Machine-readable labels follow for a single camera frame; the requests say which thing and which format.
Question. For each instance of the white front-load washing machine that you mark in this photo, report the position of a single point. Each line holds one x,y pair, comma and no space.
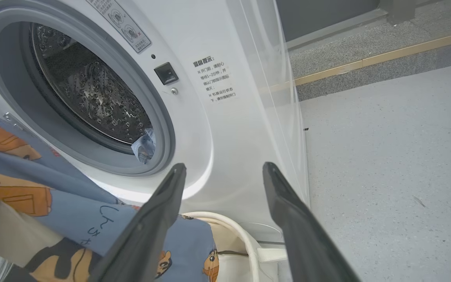
233,156

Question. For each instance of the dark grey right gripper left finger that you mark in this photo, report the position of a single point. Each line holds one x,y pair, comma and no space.
147,235

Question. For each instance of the blue patterned garment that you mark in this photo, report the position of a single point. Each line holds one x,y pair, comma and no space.
73,203

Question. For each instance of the brass floor divider strip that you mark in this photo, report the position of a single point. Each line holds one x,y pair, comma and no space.
405,50

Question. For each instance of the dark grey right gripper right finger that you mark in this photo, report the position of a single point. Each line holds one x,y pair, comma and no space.
303,235

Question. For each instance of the dark metal post base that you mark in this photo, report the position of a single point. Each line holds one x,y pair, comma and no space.
401,9

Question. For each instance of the grey instruction sticker label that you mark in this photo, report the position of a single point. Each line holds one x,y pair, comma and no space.
125,25

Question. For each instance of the cream fabric laundry basket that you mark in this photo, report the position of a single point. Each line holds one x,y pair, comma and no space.
233,270

